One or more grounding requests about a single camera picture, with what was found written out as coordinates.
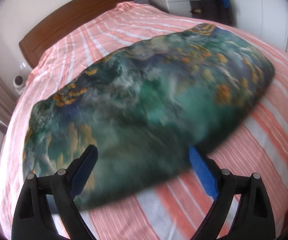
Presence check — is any white round bedside device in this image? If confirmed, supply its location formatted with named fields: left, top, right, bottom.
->
left=13, top=75, right=26, bottom=95

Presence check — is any brown wooden headboard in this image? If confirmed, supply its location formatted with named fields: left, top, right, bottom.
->
left=19, top=0, right=133, bottom=69

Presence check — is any white wardrobe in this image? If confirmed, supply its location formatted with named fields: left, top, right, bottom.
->
left=230, top=0, right=288, bottom=53

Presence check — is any dark jacket on chair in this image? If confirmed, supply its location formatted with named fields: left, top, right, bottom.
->
left=200, top=0, right=234, bottom=26

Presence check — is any white drawer cabinet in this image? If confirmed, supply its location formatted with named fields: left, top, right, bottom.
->
left=148, top=0, right=200, bottom=18

